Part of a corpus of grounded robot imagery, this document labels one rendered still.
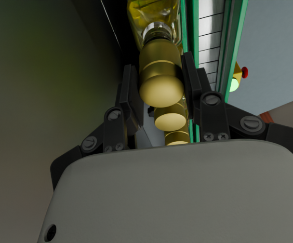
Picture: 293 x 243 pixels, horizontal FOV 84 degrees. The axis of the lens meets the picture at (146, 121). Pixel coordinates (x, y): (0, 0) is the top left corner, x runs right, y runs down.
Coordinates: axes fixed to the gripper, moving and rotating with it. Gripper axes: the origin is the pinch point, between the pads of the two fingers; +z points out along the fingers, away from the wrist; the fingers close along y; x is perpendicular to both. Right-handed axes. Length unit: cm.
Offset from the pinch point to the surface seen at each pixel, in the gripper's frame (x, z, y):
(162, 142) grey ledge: -61, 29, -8
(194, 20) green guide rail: -5.3, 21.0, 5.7
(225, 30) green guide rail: -11.4, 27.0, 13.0
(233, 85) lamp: -33, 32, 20
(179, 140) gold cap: -10.1, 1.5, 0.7
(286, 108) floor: -196, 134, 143
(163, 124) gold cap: -6.0, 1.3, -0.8
